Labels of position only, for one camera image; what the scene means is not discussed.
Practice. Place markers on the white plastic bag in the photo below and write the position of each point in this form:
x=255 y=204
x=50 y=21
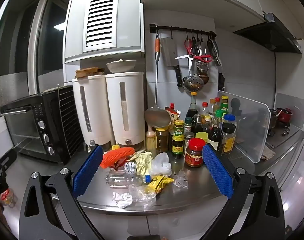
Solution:
x=160 y=163

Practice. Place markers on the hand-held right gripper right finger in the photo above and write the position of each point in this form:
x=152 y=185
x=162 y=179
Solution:
x=218 y=172

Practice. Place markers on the clear plastic bag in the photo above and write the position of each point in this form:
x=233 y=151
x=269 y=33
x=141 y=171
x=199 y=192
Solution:
x=142 y=195

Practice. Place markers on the printed paper ball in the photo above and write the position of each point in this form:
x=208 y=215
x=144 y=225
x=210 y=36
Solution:
x=130 y=167

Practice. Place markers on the metal tongs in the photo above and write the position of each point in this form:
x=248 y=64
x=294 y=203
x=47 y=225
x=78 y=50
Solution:
x=215 y=52

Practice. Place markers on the tall dark bottle yellow cap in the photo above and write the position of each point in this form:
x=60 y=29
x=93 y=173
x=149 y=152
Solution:
x=192 y=105

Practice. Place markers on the jar with blue lid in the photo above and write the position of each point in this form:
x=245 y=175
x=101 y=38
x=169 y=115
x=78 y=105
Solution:
x=229 y=118

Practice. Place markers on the black toaster oven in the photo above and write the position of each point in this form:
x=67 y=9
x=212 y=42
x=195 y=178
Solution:
x=42 y=120

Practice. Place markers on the amber jar yellow lid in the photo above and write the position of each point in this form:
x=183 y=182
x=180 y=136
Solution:
x=162 y=140

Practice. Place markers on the crumpled clear plastic wrap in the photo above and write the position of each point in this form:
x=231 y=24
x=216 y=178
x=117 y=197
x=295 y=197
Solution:
x=181 y=180

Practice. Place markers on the red yellow snack pouch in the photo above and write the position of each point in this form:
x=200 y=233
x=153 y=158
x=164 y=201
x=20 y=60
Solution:
x=173 y=115

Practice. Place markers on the white grain dispenser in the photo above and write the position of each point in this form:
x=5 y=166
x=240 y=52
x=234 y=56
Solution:
x=97 y=105
x=134 y=105

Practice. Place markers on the red wrapper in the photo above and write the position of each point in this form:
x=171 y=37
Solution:
x=119 y=163

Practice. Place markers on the dark bottle green cap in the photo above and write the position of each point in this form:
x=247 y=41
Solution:
x=215 y=135

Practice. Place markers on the black range hood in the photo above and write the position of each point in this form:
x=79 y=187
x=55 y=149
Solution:
x=271 y=35

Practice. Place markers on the clear bottle red cap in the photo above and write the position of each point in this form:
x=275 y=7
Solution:
x=204 y=111

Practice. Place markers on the yellow snack wrapper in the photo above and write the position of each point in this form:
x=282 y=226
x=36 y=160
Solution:
x=158 y=182

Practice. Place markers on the cabinet with vent louver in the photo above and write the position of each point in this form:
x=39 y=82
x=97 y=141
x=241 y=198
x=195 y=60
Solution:
x=102 y=17

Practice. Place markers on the red kitchen scissors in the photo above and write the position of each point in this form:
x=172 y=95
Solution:
x=203 y=58

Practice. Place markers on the jar with black lid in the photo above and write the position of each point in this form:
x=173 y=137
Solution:
x=228 y=140

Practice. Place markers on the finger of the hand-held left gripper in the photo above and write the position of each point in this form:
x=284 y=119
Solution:
x=6 y=158

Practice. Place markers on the group of condiment bottles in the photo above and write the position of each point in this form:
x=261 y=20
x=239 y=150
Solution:
x=251 y=125

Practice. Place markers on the dark sauce bottle green label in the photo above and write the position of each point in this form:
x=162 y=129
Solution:
x=178 y=135

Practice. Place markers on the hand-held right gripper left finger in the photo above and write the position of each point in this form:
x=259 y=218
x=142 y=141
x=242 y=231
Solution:
x=88 y=170

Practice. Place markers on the white bowl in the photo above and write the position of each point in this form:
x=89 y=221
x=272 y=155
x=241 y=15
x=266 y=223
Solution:
x=121 y=66

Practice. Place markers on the glass shaker metal lid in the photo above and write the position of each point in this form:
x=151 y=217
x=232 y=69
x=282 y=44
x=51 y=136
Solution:
x=189 y=140

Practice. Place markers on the orange foam fruit net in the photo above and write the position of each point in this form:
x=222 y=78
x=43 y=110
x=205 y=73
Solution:
x=117 y=153

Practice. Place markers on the crumpled yellow paper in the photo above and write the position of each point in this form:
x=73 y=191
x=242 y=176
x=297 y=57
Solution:
x=143 y=161

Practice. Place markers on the glass jar orange contents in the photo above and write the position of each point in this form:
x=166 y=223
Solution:
x=8 y=197

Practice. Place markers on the sauce jar red lid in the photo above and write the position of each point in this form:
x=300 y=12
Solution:
x=194 y=155

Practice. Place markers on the wooden boards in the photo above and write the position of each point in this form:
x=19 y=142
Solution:
x=89 y=72

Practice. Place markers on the metal skimmer ladle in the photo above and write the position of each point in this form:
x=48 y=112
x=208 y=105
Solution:
x=193 y=85

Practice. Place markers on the folded dish cloth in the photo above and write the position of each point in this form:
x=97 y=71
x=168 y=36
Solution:
x=268 y=153

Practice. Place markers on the small bottle yellow cap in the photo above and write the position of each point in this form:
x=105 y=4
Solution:
x=224 y=105

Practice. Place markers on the metal ladle bowl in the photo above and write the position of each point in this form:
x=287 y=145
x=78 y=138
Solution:
x=157 y=116

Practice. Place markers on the crumpled white tissue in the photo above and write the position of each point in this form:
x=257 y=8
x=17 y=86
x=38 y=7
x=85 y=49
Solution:
x=122 y=197

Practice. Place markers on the clear plastic bottle blue cap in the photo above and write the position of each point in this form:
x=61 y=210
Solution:
x=122 y=180

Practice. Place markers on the gas stove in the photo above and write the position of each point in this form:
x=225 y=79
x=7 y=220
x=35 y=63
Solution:
x=284 y=137

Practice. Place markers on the red pot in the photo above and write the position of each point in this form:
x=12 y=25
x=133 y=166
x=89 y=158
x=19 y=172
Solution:
x=284 y=115

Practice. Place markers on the dark metal ladle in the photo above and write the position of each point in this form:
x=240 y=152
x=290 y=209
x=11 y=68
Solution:
x=203 y=75

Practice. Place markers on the black utensil rail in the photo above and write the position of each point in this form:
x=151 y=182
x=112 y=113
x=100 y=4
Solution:
x=181 y=28

